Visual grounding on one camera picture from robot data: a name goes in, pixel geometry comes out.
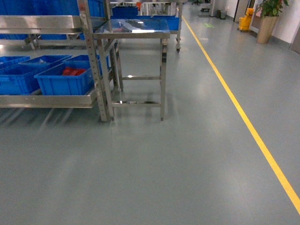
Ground blue bin with red wrap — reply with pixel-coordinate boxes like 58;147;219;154
34;61;94;96

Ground steel shelf rack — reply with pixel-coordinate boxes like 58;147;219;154
0;0;111;121

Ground large blue bin left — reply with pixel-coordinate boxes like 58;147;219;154
0;63;51;95

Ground stainless steel table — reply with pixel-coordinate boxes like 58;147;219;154
92;19;171;120

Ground red bubble wrap bags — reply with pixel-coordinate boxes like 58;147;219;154
62;67;86;76

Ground yellow mop bucket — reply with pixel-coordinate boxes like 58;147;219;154
237;8;254;31

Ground potted plant in gold pot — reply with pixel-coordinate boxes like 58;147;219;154
255;0;289;44

